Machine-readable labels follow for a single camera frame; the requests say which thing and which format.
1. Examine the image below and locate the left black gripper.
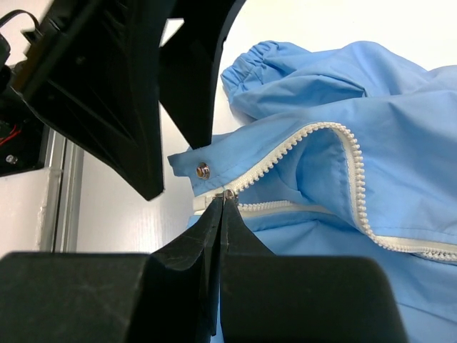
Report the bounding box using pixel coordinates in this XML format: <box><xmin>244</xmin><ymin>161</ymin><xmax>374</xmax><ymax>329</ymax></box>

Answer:
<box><xmin>1</xmin><ymin>0</ymin><xmax>174</xmax><ymax>200</ymax></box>

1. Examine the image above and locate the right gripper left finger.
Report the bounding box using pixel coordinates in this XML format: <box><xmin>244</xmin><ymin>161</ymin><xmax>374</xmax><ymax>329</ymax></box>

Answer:
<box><xmin>1</xmin><ymin>199</ymin><xmax>223</xmax><ymax>342</ymax></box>

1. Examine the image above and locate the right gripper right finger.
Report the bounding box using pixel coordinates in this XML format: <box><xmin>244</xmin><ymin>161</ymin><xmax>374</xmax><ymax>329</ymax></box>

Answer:
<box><xmin>220</xmin><ymin>199</ymin><xmax>407</xmax><ymax>342</ymax></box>

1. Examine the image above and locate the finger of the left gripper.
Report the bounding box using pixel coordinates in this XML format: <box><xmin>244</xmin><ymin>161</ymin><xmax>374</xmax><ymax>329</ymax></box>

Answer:
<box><xmin>159</xmin><ymin>0</ymin><xmax>245</xmax><ymax>149</ymax></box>

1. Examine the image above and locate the light blue zip jacket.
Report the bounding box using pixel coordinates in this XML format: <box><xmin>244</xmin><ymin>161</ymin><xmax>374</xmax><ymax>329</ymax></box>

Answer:
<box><xmin>169</xmin><ymin>41</ymin><xmax>456</xmax><ymax>342</ymax></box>

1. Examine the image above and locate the front aluminium rail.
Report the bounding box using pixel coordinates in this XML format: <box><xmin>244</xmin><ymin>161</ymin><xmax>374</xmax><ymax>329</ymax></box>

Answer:
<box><xmin>39</xmin><ymin>128</ymin><xmax>84</xmax><ymax>252</ymax></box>

